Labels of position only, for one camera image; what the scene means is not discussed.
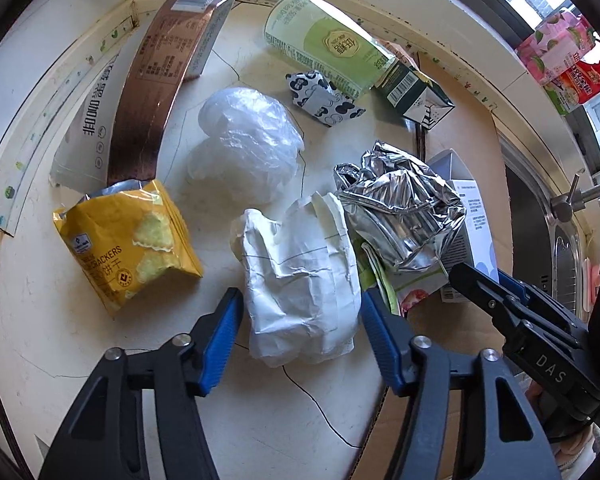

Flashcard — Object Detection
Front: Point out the clear plastic bag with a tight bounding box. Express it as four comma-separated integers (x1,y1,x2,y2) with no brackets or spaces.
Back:
187,87,304,205

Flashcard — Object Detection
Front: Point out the chrome kitchen faucet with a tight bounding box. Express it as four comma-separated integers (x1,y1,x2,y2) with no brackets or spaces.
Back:
550,172,600,223

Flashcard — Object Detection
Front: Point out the green white cigarette box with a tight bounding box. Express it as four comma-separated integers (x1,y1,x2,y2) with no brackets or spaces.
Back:
375,61,455,130

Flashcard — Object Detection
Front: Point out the pink refill pouch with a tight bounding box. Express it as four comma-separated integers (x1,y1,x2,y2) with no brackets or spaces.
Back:
515,9,595,86

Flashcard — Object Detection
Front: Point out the flat brown cardboard sheet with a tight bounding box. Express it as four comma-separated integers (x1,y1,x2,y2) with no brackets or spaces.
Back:
349,53,514,479

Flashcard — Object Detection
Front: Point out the silver foil bag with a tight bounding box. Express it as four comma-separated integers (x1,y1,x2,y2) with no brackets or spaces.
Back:
334,141,466,273

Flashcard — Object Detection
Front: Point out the green pink snack wrapper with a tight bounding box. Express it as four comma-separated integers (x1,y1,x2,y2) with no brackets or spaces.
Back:
353,238,449,318

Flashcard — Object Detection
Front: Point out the green drink bottle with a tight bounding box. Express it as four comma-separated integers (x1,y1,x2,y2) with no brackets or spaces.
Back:
264,0,396,100

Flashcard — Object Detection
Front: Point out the brown white coffee box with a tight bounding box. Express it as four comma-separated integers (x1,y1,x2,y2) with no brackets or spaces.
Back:
50,0,235,194

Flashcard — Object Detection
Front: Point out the yellow cracker bag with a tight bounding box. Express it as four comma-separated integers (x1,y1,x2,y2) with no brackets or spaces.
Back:
53,179,204,316

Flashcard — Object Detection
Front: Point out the stainless steel sink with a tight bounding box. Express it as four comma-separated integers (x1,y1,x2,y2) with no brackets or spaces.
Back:
498,136,585,318

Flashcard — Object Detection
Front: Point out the black white spotted wrapper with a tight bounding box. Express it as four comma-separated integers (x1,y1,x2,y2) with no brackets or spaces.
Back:
286,70,366,127

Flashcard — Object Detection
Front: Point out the white paper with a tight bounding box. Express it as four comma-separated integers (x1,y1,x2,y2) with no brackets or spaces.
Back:
230,193,361,367

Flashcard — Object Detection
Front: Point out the red spray bottle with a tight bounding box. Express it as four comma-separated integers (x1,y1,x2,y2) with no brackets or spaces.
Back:
543,44,600,116

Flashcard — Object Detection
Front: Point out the small white box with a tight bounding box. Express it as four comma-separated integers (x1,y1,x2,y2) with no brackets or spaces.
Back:
428,150,498,282

